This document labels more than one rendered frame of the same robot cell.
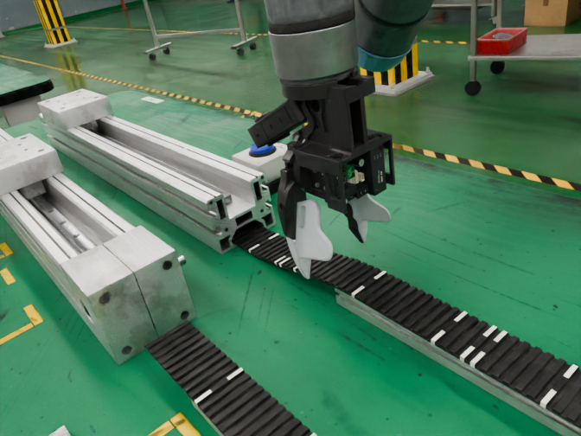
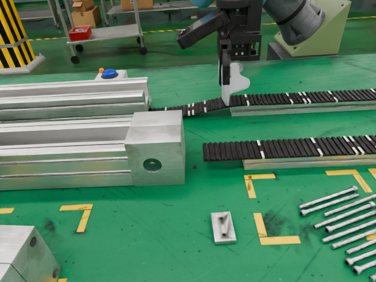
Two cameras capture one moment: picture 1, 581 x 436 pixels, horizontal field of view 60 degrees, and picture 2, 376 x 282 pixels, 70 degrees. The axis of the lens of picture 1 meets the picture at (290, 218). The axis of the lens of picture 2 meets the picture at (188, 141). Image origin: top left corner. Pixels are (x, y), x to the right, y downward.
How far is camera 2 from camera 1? 0.51 m
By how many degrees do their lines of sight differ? 44
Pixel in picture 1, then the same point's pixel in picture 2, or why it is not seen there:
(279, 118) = (212, 24)
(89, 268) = (151, 135)
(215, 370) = (250, 146)
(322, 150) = (243, 33)
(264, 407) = (286, 142)
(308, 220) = (233, 73)
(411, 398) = (298, 124)
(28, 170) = not seen: outside the picture
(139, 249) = (161, 117)
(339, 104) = (257, 7)
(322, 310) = (231, 121)
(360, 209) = not seen: hidden behind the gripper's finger
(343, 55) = not seen: outside the picture
